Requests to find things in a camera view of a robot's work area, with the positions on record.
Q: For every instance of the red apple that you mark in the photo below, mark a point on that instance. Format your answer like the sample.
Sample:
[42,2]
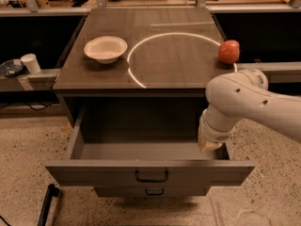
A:
[229,51]

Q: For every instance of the grey bottom drawer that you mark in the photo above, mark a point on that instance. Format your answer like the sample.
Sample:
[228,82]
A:
[152,191]

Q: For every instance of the white paper cup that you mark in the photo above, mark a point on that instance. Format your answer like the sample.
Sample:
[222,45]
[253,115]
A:
[31,63]

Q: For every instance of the grey drawer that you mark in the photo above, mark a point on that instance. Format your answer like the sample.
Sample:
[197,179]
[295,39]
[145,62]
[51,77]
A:
[144,142]
[152,191]

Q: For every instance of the dark plate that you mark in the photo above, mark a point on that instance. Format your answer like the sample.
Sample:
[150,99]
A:
[12,68]

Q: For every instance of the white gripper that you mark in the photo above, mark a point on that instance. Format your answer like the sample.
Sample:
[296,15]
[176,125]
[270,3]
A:
[213,134]

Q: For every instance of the black floor bar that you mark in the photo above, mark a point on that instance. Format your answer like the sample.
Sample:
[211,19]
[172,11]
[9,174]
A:
[51,192]

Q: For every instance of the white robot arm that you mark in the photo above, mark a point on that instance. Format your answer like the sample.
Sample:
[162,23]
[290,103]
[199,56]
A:
[245,95]

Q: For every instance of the grey top drawer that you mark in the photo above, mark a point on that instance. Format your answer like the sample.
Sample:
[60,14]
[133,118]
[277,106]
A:
[144,142]

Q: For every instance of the grey drawer cabinet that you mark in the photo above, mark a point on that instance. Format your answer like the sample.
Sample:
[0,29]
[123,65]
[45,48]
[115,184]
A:
[171,53]

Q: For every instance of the white bowl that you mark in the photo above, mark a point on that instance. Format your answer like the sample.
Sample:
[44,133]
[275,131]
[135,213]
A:
[106,49]

